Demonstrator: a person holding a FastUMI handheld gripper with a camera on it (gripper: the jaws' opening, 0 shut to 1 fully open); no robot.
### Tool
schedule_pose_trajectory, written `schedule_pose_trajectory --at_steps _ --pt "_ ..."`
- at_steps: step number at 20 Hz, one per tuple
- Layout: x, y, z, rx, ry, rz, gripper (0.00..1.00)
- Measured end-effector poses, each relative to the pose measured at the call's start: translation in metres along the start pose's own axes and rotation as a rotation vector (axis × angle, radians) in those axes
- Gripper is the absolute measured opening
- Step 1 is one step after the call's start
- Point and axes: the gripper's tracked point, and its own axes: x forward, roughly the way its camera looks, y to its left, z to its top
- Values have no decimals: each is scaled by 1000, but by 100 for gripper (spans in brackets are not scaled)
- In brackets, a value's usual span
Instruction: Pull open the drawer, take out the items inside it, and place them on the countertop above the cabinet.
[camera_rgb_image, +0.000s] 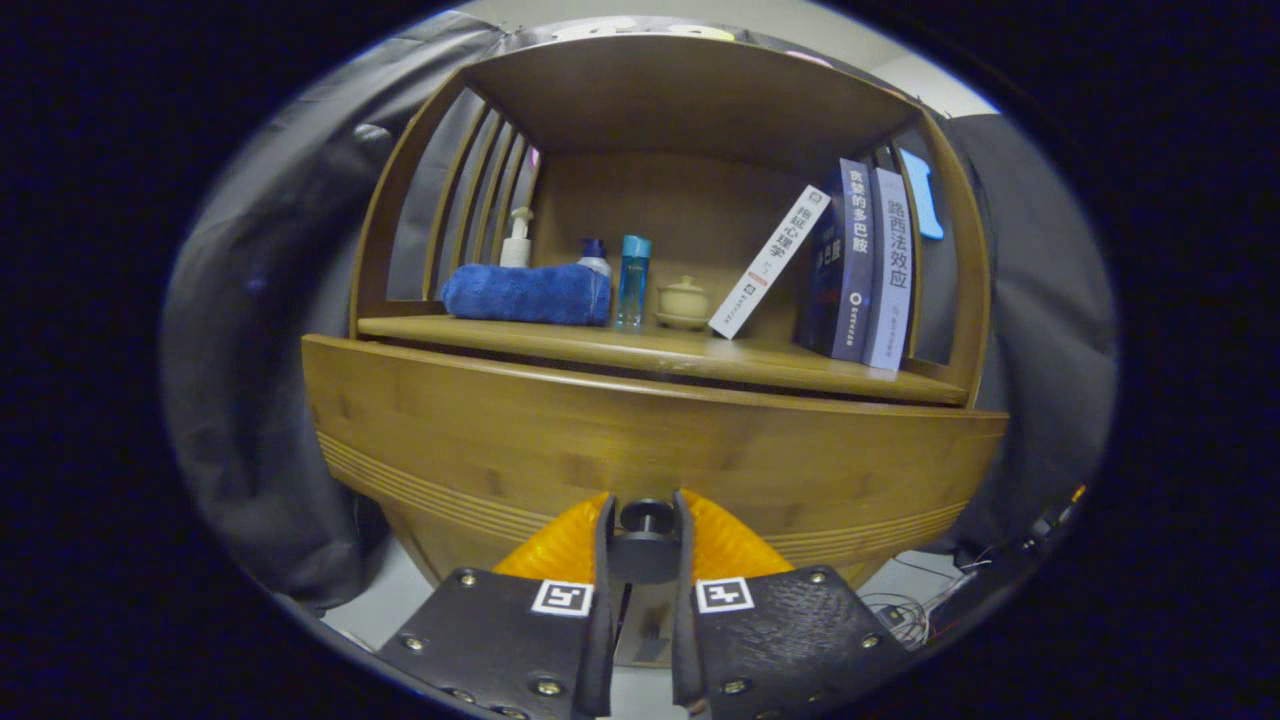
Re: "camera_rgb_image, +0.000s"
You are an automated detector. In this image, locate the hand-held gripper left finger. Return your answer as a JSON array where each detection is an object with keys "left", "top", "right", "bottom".
[{"left": 378, "top": 490, "right": 616, "bottom": 720}]

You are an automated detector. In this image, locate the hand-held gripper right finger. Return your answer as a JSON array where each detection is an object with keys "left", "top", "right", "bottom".
[{"left": 670, "top": 488, "right": 913, "bottom": 720}]

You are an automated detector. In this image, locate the wooden drawer with black knob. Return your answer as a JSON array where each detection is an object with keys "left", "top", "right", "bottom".
[{"left": 302, "top": 333, "right": 1009, "bottom": 601}]

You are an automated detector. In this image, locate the wooden countertop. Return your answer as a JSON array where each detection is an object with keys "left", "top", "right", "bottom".
[{"left": 357, "top": 315, "right": 969, "bottom": 406}]

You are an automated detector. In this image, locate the wooden cabinet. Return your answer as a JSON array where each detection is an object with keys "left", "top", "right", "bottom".
[{"left": 300, "top": 35, "right": 1011, "bottom": 666}]

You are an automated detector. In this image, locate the beige lidded teacup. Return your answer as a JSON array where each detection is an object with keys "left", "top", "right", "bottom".
[{"left": 655, "top": 275, "right": 713, "bottom": 332}]

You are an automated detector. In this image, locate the folded blue towel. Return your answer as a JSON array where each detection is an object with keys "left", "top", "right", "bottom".
[{"left": 441, "top": 262, "right": 612, "bottom": 327}]

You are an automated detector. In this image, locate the clear blue bottle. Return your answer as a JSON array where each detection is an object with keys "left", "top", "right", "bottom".
[{"left": 615, "top": 235, "right": 652, "bottom": 331}]

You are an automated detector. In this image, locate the white book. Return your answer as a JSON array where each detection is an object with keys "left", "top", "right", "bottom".
[{"left": 708, "top": 184, "right": 832, "bottom": 341}]

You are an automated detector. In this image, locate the white pump bottle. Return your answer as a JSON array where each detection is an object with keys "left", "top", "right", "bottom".
[{"left": 499, "top": 207, "right": 535, "bottom": 269}]

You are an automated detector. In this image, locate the dark blue book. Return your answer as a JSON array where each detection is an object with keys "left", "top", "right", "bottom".
[{"left": 795, "top": 158, "right": 876, "bottom": 363}]

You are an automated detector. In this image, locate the light purple book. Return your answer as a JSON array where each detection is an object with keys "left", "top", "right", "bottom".
[{"left": 863, "top": 167, "right": 916, "bottom": 373}]

